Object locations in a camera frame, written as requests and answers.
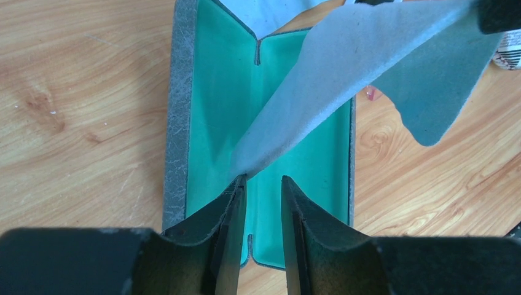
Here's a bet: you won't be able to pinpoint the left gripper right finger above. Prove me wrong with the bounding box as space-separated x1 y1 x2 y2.
281 176 520 294

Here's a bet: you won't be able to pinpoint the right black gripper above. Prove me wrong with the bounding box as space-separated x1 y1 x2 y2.
477 0 521 34

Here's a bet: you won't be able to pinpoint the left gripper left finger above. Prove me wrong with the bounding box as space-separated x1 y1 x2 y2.
1 176 246 294

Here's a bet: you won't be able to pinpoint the newspaper print pouch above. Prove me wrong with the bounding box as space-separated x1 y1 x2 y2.
492 29 521 71

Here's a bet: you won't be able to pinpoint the light blue cleaning cloth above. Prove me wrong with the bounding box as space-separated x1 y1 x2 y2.
230 1 503 177

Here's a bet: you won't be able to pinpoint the pink transparent sunglasses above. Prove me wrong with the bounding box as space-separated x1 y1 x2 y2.
362 85 383 101

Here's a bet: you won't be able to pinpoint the grey glasses case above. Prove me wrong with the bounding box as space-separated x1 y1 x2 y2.
162 1 356 269

